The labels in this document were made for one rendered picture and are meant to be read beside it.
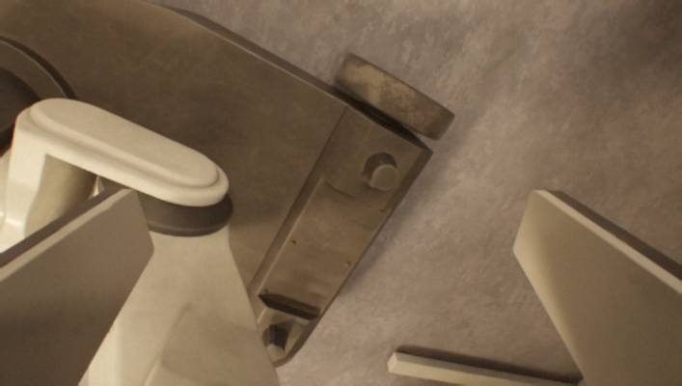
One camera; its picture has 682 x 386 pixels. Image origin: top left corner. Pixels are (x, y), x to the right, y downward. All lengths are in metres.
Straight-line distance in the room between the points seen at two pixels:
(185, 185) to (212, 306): 0.13
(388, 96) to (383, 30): 0.21
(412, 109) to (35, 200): 0.43
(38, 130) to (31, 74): 0.17
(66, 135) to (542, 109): 0.78
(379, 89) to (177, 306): 0.35
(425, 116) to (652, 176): 0.71
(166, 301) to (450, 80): 0.59
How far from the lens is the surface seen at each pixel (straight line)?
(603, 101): 0.90
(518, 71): 0.77
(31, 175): 0.42
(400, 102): 0.47
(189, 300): 0.32
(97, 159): 0.38
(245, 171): 0.52
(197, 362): 0.25
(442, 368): 1.10
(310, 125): 0.49
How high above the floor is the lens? 0.65
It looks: 64 degrees down
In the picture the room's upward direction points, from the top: 167 degrees clockwise
